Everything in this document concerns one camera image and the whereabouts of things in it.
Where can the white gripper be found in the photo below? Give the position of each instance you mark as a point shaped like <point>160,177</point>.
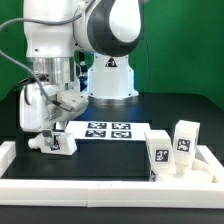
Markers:
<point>36,113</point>

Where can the white round stool seat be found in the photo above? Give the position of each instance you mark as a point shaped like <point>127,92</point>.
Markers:
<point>200,172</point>

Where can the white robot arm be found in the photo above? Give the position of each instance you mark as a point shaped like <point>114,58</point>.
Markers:
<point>79,52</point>

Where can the white marker tag sheet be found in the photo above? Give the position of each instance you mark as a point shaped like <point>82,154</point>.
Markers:
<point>107,130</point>

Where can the white U-shaped frame fence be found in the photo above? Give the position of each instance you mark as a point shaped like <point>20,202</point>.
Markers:
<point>112,194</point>

